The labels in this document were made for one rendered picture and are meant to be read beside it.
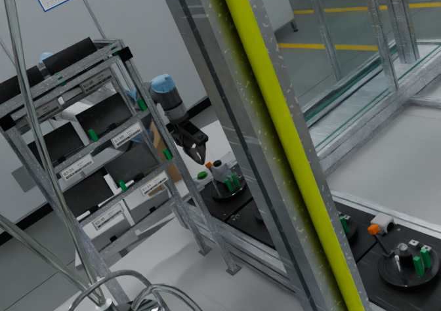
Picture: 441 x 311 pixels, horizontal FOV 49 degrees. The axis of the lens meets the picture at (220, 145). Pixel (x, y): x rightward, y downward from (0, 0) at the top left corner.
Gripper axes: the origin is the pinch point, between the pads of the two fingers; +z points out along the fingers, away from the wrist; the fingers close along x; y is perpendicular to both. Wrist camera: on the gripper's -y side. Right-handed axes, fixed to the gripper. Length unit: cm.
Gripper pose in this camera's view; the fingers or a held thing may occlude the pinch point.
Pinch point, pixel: (203, 162)
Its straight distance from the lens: 181.4
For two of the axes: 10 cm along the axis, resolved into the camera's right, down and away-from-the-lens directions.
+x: -7.4, 5.4, -3.9
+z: 3.7, 8.2, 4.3
